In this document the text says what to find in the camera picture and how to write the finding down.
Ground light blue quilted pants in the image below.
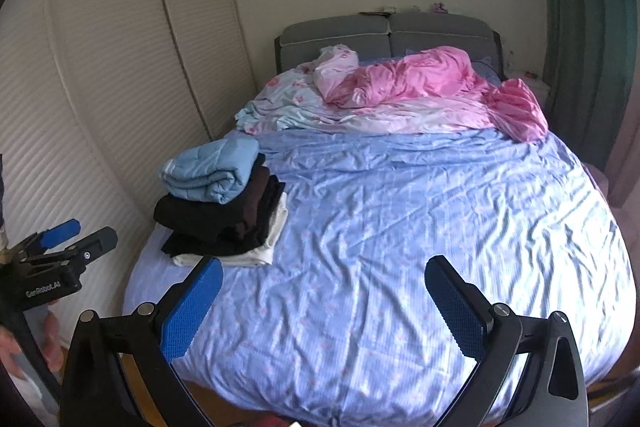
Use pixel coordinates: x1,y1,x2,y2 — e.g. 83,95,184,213
159,138,261,204

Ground dark brown folded garment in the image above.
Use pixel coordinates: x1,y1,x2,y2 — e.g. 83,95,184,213
234,154,287,244

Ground white folded garment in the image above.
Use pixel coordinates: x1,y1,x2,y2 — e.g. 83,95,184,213
172,192,290,268

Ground green curtain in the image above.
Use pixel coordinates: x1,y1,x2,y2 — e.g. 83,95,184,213
529,0,632,160

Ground pink satin duvet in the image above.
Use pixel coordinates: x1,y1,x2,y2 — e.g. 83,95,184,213
314,46,549,142

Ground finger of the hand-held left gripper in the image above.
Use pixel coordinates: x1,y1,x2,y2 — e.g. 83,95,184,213
50,227,119,269
15,219,82,260

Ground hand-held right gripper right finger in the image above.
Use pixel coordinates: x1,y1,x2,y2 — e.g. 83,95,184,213
424,255,590,427

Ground grey upholstered headboard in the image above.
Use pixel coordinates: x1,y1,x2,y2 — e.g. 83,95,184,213
274,11,502,80

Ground white slatted wardrobe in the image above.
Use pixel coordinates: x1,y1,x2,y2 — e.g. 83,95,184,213
0,0,259,358

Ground pink crumpled duvet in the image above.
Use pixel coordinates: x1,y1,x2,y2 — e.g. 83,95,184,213
234,46,481,138

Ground black folded garment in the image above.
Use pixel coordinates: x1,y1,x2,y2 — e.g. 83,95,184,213
153,167,286,258

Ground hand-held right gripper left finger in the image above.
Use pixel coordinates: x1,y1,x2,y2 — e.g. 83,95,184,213
60,255,224,427

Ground person's left hand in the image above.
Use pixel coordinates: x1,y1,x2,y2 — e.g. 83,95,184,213
0,311,66,381

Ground blue pillow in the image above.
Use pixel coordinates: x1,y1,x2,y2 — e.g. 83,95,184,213
469,57,502,84

